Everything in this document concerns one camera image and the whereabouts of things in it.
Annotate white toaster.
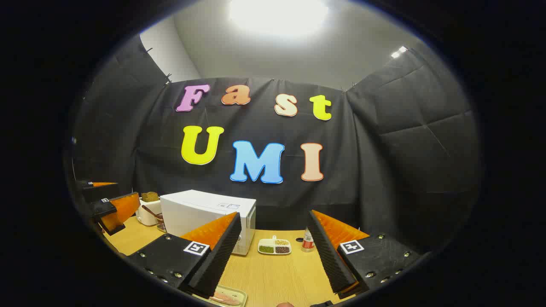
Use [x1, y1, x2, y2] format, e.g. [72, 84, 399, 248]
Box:
[136, 198, 163, 226]

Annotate white microwave oven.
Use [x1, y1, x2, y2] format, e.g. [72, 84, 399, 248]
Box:
[160, 190, 257, 256]

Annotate large ceiling light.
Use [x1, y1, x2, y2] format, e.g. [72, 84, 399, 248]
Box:
[228, 0, 330, 37]

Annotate wooden spoon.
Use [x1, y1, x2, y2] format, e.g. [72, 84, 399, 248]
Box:
[142, 205, 165, 220]

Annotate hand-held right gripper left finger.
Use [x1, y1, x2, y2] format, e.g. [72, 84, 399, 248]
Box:
[126, 212, 242, 299]

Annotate pink food piece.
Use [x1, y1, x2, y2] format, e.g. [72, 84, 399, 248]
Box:
[210, 291, 242, 306]

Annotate white divided bean dish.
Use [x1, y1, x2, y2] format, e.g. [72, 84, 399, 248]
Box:
[258, 236, 292, 255]

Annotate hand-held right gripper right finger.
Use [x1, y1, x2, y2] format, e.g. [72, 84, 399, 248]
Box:
[307, 210, 423, 299]

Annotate red label water bottle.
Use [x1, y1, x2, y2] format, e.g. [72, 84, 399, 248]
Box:
[301, 227, 315, 252]

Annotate pale rectangular tray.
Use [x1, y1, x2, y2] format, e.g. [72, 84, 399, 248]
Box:
[192, 285, 248, 307]

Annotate black backdrop cloth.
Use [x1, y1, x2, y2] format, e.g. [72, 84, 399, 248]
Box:
[70, 36, 482, 256]

